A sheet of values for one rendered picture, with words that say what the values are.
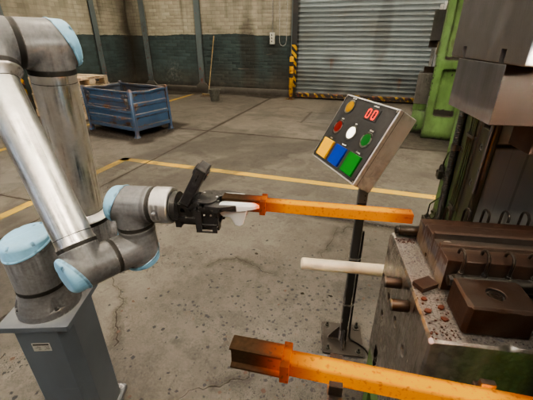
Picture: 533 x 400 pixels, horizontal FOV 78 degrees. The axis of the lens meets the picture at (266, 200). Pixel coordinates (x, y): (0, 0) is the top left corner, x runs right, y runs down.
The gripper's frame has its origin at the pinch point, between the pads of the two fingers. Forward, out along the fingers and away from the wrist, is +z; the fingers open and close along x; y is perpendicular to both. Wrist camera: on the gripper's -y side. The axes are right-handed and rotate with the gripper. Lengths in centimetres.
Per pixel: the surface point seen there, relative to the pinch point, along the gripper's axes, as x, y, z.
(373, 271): -34, 44, 36
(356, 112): -61, -8, 28
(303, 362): 34.0, 8.8, 13.3
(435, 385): 34.9, 9.2, 31.6
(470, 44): -9, -32, 42
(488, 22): -4, -36, 42
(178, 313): -61, 105, -60
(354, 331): -62, 107, 38
